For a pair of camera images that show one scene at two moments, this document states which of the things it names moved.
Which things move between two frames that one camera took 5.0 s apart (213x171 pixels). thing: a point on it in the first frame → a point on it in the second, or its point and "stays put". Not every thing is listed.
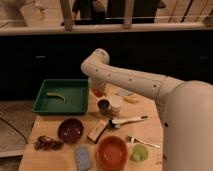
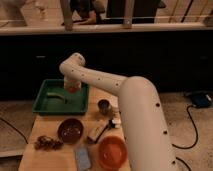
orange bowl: x=112 y=153 stays put
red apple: x=98 y=92 → x=72 y=90
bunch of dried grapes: x=46 y=143 stays put
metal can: x=103 y=105 stays put
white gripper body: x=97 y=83 → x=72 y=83
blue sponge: x=82 y=158 stays put
